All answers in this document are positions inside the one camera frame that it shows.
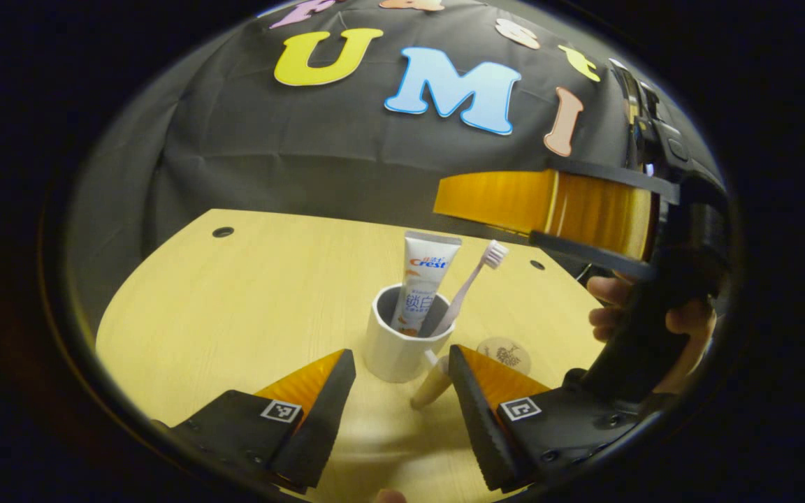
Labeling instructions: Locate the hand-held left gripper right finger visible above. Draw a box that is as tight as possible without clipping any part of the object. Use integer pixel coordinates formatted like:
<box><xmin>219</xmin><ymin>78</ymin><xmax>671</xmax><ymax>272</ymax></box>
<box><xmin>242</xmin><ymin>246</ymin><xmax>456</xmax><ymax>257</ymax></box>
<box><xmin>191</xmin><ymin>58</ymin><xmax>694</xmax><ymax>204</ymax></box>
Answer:
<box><xmin>448</xmin><ymin>344</ymin><xmax>641</xmax><ymax>493</ymax></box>

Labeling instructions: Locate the pale pink toothbrush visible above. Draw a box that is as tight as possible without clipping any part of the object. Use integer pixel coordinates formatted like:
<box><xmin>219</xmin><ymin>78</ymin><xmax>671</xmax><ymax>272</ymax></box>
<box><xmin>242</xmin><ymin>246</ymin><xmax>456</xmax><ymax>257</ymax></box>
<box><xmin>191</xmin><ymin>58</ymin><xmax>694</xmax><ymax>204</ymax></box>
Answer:
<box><xmin>430</xmin><ymin>240</ymin><xmax>509</xmax><ymax>337</ymax></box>

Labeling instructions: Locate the white toothpaste tube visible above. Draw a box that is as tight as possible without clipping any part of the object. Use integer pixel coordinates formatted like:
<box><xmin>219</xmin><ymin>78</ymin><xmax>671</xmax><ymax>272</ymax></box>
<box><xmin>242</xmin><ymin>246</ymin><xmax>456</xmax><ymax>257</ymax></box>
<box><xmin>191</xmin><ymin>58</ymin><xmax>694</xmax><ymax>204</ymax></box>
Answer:
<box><xmin>390</xmin><ymin>231</ymin><xmax>462</xmax><ymax>337</ymax></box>

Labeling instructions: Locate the light wooden desktop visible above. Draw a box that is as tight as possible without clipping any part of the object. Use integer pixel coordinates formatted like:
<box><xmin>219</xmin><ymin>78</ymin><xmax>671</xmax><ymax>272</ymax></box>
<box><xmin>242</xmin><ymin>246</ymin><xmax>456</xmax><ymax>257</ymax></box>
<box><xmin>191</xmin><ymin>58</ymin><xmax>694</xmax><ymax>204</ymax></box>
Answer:
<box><xmin>95</xmin><ymin>208</ymin><xmax>609</xmax><ymax>503</ymax></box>

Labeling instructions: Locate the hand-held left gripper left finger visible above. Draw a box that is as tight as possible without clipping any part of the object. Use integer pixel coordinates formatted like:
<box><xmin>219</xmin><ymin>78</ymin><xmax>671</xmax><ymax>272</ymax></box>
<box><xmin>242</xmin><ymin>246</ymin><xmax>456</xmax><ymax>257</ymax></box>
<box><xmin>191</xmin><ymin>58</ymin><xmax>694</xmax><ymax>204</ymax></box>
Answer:
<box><xmin>154</xmin><ymin>348</ymin><xmax>358</xmax><ymax>493</ymax></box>

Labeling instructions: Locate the white cup with wooden handle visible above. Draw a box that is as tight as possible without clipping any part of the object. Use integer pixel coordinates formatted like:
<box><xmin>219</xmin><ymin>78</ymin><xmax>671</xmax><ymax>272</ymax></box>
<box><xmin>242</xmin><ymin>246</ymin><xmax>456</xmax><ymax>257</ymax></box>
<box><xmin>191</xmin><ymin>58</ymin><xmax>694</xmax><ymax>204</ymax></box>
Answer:
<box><xmin>364</xmin><ymin>283</ymin><xmax>456</xmax><ymax>411</ymax></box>

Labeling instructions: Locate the round brown printed coaster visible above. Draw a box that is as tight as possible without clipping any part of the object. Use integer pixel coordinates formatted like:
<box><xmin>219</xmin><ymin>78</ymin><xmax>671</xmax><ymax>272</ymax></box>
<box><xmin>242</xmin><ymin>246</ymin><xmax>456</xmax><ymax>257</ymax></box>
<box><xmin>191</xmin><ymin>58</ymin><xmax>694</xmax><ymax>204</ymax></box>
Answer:
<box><xmin>476</xmin><ymin>337</ymin><xmax>532</xmax><ymax>376</ymax></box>

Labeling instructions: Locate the black backdrop cloth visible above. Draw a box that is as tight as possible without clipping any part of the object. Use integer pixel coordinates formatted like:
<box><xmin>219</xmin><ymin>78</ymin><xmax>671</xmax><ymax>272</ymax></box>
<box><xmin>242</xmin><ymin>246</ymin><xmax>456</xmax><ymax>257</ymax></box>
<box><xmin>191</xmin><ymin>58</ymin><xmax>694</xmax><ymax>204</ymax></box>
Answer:
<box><xmin>67</xmin><ymin>0</ymin><xmax>725</xmax><ymax>329</ymax></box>

